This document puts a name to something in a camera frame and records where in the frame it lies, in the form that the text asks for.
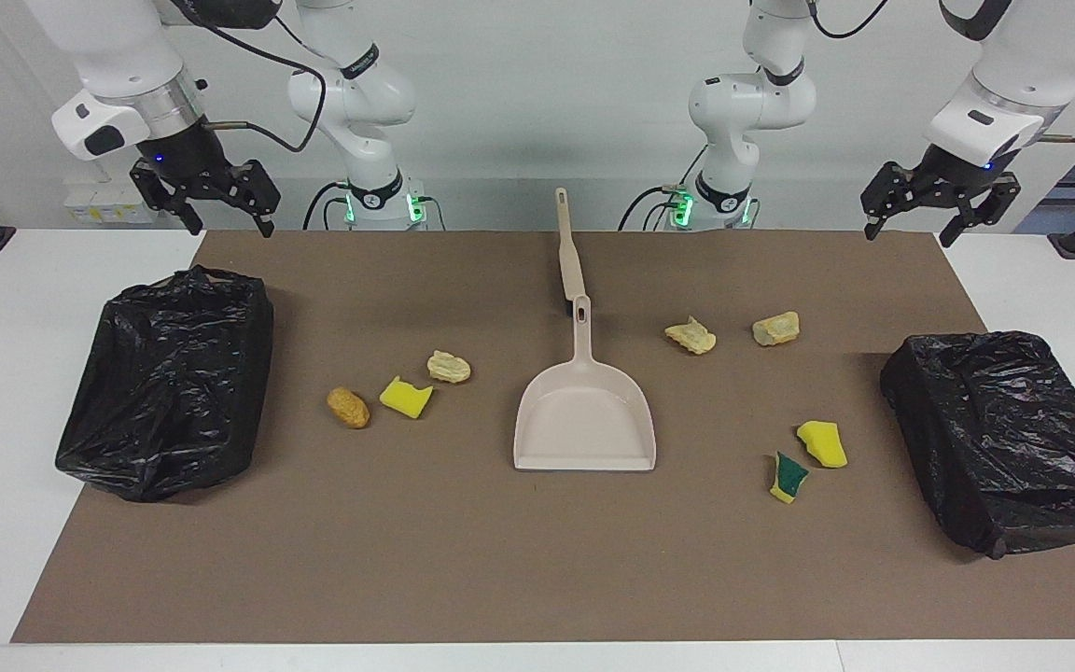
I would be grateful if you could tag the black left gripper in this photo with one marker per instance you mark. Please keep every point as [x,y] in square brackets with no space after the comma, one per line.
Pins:
[953,175]

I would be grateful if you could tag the beige hand brush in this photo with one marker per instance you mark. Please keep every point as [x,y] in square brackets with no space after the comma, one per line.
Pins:
[567,252]

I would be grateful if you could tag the notched yellow sponge piece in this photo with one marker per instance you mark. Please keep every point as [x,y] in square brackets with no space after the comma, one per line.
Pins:
[404,398]

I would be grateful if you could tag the pale trash piece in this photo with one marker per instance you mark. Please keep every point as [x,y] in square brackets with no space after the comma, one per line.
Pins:
[449,367]
[691,336]
[775,328]

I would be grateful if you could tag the brown table mat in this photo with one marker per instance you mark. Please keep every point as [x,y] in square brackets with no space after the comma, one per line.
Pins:
[500,560]

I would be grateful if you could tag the green and yellow sponge piece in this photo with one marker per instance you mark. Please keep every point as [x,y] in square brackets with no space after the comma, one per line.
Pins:
[788,478]

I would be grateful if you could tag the plain yellow sponge piece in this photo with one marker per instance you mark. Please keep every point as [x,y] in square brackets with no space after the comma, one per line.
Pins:
[823,444]

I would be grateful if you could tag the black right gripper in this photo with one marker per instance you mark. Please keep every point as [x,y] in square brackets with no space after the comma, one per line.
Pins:
[188,159]

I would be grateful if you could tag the white power strip box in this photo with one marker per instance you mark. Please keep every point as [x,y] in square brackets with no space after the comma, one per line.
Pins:
[99,210]

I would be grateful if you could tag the brown nugget shaped trash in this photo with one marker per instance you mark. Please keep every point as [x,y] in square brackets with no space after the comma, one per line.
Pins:
[348,408]

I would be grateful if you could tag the black bag lined bin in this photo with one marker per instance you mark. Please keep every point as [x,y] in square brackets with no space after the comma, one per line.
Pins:
[1004,439]
[164,383]

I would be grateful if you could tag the beige plastic dustpan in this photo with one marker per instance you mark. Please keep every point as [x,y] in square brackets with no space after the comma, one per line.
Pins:
[584,420]

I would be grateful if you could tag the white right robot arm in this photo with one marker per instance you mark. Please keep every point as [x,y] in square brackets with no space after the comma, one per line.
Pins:
[351,103]

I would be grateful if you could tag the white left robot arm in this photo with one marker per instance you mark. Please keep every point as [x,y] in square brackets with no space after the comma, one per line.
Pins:
[743,103]

